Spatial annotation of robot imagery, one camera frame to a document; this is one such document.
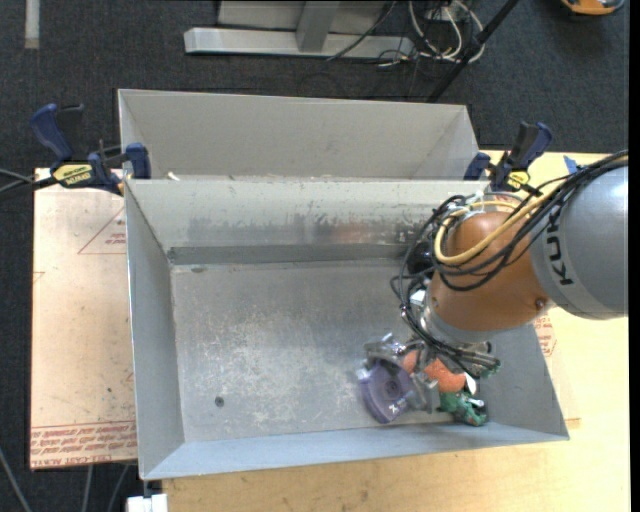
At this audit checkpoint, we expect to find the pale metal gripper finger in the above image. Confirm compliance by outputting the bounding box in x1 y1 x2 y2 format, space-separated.
395 373 442 415
362 333 409 369

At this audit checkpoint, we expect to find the grey metal bin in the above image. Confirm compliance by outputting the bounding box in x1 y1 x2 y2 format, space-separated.
118 88 571 481

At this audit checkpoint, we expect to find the purple translucent disc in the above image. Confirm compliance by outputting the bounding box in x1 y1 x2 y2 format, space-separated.
355 357 416 425

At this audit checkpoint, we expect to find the orange ball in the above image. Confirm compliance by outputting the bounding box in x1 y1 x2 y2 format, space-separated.
402 349 466 396

